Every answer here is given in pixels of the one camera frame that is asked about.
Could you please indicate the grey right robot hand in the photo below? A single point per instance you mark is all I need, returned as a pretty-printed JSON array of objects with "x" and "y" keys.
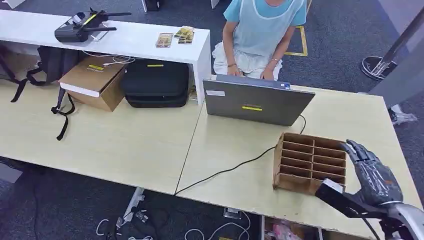
[{"x": 377, "y": 182}]

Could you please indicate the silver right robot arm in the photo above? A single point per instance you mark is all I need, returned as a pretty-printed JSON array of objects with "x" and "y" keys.
[{"x": 409, "y": 220}]

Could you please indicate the wooden card sorting box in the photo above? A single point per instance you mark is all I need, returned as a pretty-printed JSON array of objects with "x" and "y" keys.
[{"x": 304, "y": 165}]

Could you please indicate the pink plastic bag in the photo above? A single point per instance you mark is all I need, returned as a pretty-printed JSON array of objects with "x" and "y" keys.
[{"x": 281, "y": 232}]

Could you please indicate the grey partition panel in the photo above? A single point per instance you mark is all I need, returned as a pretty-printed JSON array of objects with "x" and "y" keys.
[{"x": 400, "y": 76}]

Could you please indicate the stanchion base and pole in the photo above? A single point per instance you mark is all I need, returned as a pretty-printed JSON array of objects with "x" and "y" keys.
[{"x": 376, "y": 68}]

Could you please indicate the grey laptop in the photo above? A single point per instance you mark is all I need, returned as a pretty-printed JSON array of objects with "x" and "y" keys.
[{"x": 255, "y": 103}]

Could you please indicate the grey power strip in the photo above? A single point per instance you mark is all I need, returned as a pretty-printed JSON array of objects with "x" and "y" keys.
[{"x": 232, "y": 213}]

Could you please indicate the person's left hand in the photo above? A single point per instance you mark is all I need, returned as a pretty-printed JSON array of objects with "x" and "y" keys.
[{"x": 267, "y": 74}]

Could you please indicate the person's hand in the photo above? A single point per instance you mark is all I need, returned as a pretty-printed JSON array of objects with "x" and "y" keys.
[
  {"x": 267, "y": 74},
  {"x": 234, "y": 70}
]

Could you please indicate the person's right hand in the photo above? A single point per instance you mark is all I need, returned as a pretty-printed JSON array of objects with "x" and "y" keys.
[{"x": 234, "y": 70}]

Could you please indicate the person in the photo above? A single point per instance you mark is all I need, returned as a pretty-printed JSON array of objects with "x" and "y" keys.
[{"x": 261, "y": 30}]

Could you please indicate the white desk leg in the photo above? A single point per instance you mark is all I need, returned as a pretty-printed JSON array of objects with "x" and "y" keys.
[{"x": 136, "y": 202}]

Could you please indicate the stack of printed cards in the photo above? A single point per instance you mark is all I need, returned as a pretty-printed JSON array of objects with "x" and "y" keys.
[{"x": 184, "y": 34}]

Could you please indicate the black carrying case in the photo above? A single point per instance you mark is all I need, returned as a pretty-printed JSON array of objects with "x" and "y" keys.
[{"x": 154, "y": 83}]

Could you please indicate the single printed card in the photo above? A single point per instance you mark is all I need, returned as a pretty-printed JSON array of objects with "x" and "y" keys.
[{"x": 164, "y": 40}]

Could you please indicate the white desk shelf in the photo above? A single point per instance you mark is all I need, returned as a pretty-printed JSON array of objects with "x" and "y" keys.
[{"x": 132, "y": 39}]

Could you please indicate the brown cardboard box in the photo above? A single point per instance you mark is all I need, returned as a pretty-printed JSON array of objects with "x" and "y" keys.
[{"x": 94, "y": 82}]

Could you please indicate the black remote controller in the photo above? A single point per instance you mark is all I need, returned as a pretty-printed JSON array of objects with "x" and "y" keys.
[{"x": 78, "y": 30}]

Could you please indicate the grey floor box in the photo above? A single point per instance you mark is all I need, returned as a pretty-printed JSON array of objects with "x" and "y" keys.
[{"x": 8, "y": 173}]

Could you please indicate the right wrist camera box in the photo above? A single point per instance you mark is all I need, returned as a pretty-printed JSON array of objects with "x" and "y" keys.
[{"x": 341, "y": 198}]

